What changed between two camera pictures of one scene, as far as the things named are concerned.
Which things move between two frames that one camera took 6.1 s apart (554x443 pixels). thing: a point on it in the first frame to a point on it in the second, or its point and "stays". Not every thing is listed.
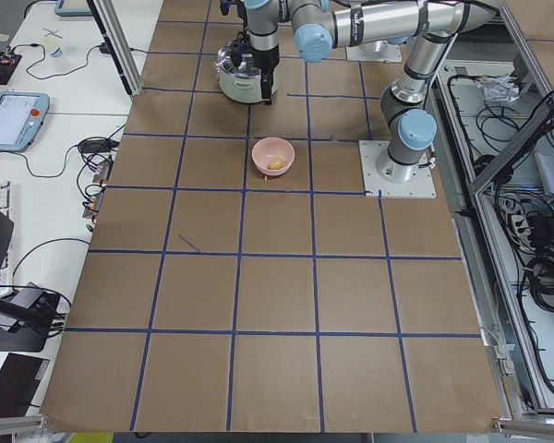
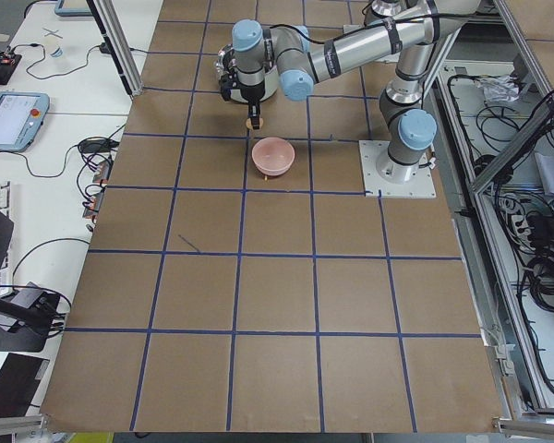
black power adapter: [96, 146] stays
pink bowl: [272, 156] stays
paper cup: [54, 46] stays
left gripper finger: [266, 85] to [254, 111]
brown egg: [276, 163] to [249, 124]
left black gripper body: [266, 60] to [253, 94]
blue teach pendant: [13, 120] stays
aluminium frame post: [107, 17] stays
